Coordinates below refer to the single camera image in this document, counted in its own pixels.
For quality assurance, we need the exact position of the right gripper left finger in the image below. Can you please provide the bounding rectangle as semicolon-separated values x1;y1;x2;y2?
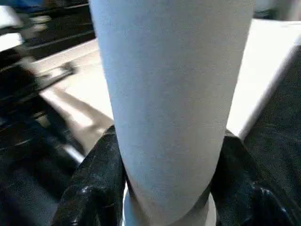
51;125;128;226

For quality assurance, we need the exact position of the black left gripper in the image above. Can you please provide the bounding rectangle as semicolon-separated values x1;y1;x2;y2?
0;59;76;123

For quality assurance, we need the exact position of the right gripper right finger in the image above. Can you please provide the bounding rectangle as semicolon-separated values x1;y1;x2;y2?
209;131;301;226

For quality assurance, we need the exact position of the white plastic table top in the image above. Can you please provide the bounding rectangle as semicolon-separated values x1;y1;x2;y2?
28;19;301;226

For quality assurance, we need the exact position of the white plastic table leg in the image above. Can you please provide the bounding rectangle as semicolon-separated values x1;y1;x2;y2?
88;0;257;226

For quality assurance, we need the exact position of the black work mat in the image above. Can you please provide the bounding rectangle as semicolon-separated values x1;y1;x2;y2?
0;5;301;226

